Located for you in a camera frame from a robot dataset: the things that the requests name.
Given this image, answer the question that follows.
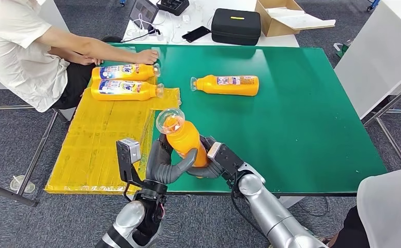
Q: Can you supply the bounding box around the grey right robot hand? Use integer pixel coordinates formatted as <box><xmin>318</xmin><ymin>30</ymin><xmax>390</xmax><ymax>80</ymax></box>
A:
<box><xmin>186</xmin><ymin>135</ymin><xmax>223</xmax><ymax>179</ymax></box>

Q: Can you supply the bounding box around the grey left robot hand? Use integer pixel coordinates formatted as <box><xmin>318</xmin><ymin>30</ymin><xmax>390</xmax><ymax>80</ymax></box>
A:
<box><xmin>145</xmin><ymin>132</ymin><xmax>198</xmax><ymax>185</ymax></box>

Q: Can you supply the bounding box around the person's right hand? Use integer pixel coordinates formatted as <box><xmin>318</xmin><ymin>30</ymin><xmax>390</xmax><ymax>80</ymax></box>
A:
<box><xmin>78</xmin><ymin>54</ymin><xmax>104</xmax><ymax>66</ymax></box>

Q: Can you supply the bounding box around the person's left hand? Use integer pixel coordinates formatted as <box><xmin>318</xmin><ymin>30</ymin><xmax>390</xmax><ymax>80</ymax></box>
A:
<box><xmin>134</xmin><ymin>49</ymin><xmax>159</xmax><ymax>66</ymax></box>

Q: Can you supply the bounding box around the orange detergent bottle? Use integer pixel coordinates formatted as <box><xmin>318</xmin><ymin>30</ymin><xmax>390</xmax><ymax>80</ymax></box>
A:
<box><xmin>156</xmin><ymin>108</ymin><xmax>210</xmax><ymax>168</ymax></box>
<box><xmin>190</xmin><ymin>74</ymin><xmax>260</xmax><ymax>97</ymax></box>
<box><xmin>90</xmin><ymin>79</ymin><xmax>165</xmax><ymax>102</ymax></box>
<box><xmin>90</xmin><ymin>64</ymin><xmax>161</xmax><ymax>82</ymax></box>

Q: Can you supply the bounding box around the dark tablet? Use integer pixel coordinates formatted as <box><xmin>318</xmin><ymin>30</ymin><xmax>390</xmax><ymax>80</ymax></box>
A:
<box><xmin>128</xmin><ymin>0</ymin><xmax>160</xmax><ymax>30</ymax></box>

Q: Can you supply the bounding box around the black smartphone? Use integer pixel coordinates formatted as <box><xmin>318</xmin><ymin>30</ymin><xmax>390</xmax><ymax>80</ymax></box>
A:
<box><xmin>181</xmin><ymin>25</ymin><xmax>212</xmax><ymax>43</ymax></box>

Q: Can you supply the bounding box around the black tray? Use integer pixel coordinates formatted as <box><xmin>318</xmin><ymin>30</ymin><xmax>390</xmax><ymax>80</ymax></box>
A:
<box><xmin>156</xmin><ymin>0</ymin><xmax>190</xmax><ymax>17</ymax></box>

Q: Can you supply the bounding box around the white desk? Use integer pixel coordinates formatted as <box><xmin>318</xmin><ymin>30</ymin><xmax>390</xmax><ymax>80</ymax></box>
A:
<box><xmin>121</xmin><ymin>0</ymin><xmax>300</xmax><ymax>48</ymax></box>

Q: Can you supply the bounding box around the yellow taped cardboard mat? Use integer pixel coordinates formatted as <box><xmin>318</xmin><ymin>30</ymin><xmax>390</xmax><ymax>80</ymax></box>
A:
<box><xmin>45</xmin><ymin>87</ymin><xmax>182</xmax><ymax>195</ymax></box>

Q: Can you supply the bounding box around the person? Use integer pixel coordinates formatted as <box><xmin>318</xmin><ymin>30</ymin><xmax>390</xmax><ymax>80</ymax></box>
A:
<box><xmin>0</xmin><ymin>0</ymin><xmax>159</xmax><ymax>113</ymax></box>
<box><xmin>334</xmin><ymin>165</ymin><xmax>401</xmax><ymax>248</ymax></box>

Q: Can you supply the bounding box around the black zip case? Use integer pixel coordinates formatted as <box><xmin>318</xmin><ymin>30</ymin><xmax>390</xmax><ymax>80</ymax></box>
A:
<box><xmin>211</xmin><ymin>8</ymin><xmax>262</xmax><ymax>47</ymax></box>

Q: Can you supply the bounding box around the white table foot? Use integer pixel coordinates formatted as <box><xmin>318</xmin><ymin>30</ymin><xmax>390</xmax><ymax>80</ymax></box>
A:
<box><xmin>284</xmin><ymin>196</ymin><xmax>305</xmax><ymax>209</ymax></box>

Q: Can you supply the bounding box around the open cardboard box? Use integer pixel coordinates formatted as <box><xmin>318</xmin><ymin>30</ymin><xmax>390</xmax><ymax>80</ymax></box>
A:
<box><xmin>255</xmin><ymin>0</ymin><xmax>337</xmax><ymax>38</ymax></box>

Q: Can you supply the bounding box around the clear plastic cup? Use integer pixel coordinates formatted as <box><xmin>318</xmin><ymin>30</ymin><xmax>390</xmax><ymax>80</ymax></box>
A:
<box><xmin>10</xmin><ymin>175</ymin><xmax>36</xmax><ymax>193</ymax></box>

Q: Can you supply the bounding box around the white flat sheet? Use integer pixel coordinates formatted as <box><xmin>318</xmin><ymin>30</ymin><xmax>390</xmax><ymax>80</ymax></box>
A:
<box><xmin>266</xmin><ymin>7</ymin><xmax>337</xmax><ymax>31</ymax></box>

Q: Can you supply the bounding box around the green and white object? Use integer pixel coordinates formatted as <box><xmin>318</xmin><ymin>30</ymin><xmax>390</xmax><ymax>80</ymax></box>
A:
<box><xmin>334</xmin><ymin>39</ymin><xmax>354</xmax><ymax>59</ymax></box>

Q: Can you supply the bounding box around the white table with metal legs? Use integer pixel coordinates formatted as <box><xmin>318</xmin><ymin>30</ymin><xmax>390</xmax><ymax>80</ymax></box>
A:
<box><xmin>334</xmin><ymin>0</ymin><xmax>401</xmax><ymax>172</ymax></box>

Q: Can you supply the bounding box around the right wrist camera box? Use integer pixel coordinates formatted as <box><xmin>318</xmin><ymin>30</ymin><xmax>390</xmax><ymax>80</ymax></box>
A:
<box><xmin>206</xmin><ymin>141</ymin><xmax>244</xmax><ymax>185</ymax></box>

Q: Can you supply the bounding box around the white charging cable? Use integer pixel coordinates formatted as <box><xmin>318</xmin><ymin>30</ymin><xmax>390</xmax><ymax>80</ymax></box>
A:
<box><xmin>132</xmin><ymin>13</ymin><xmax>168</xmax><ymax>42</ymax></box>

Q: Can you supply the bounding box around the white bench with metal frame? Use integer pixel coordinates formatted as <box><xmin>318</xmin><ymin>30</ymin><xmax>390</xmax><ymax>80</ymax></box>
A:
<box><xmin>0</xmin><ymin>0</ymin><xmax>78</xmax><ymax>208</ymax></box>

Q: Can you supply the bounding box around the black floor cable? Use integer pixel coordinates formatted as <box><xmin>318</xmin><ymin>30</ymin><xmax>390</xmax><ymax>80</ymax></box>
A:
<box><xmin>298</xmin><ymin>197</ymin><xmax>329</xmax><ymax>218</ymax></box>

